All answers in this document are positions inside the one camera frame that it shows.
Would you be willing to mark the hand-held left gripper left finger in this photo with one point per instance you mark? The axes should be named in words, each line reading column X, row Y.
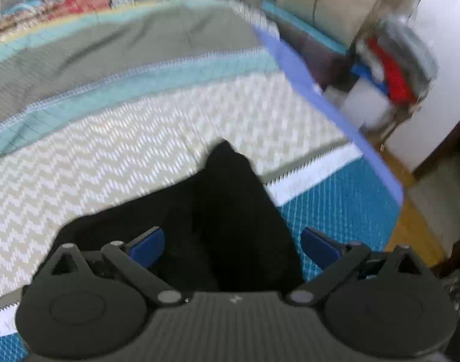
column 148, row 245

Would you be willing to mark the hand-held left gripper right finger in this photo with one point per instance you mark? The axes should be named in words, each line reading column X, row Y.
column 318, row 247

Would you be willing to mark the black pants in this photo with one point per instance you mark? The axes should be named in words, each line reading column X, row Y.
column 230, row 211

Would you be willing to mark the striped patterned blanket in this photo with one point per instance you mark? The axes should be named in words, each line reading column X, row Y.
column 139, row 151

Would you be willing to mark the periwinkle blue bed sheet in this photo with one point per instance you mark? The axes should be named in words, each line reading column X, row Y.
column 328, row 101

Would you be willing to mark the white box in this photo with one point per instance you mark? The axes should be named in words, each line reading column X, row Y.
column 365, row 103

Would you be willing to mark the pile of colourful clothes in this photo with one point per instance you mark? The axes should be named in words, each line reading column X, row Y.
column 395, row 64

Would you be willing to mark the beige pillow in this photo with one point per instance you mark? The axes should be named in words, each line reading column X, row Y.
column 328, row 0

